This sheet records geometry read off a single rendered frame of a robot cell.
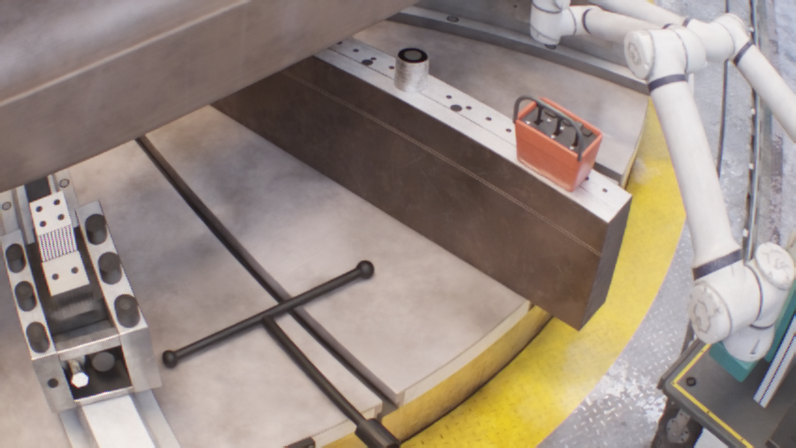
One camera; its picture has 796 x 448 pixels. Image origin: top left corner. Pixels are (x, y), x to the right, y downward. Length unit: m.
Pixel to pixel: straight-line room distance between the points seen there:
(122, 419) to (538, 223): 1.15
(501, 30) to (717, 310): 1.79
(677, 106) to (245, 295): 1.23
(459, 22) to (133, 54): 1.72
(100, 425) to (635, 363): 1.66
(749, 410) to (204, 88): 1.67
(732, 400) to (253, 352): 1.31
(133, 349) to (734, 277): 1.35
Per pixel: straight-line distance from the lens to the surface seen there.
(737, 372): 2.52
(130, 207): 3.05
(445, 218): 2.86
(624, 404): 3.05
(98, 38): 2.29
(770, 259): 2.37
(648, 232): 3.59
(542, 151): 2.54
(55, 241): 2.27
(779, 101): 2.89
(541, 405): 3.00
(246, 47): 2.44
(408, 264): 2.88
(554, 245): 2.67
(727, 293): 2.25
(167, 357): 2.60
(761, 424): 2.72
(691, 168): 2.28
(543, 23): 2.82
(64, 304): 2.24
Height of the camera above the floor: 2.33
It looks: 42 degrees down
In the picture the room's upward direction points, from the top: 5 degrees clockwise
